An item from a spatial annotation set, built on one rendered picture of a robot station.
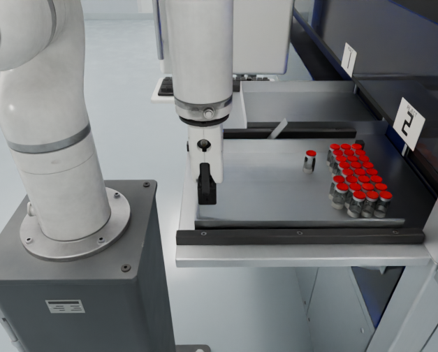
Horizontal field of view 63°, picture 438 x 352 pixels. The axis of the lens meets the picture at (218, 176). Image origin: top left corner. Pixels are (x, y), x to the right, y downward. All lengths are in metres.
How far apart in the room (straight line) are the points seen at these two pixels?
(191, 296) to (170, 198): 0.67
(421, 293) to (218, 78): 0.48
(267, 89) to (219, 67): 0.65
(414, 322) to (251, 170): 0.41
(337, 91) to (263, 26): 0.41
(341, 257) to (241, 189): 0.22
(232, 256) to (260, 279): 1.10
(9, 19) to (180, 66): 0.19
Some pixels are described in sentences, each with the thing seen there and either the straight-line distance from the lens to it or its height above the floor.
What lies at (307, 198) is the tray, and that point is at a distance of 0.70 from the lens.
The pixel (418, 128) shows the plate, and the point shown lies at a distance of 0.68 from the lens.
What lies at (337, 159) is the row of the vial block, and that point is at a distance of 0.74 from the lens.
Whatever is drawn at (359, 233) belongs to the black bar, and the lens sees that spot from 0.63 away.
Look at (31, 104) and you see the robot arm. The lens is 0.54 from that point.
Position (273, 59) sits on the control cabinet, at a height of 0.86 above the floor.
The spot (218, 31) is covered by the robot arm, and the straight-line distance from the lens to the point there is 0.46.
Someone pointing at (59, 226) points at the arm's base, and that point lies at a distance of 0.64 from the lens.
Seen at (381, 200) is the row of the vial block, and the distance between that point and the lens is 0.68.
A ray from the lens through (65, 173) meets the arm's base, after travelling 0.58.
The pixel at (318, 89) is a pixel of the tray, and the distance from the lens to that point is 1.15.
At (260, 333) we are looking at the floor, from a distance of 1.53.
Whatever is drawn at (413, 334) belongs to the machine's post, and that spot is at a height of 0.68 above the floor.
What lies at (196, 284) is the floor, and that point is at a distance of 1.65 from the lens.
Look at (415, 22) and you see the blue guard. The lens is 0.73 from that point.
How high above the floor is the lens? 1.31
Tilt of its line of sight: 36 degrees down
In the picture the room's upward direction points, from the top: straight up
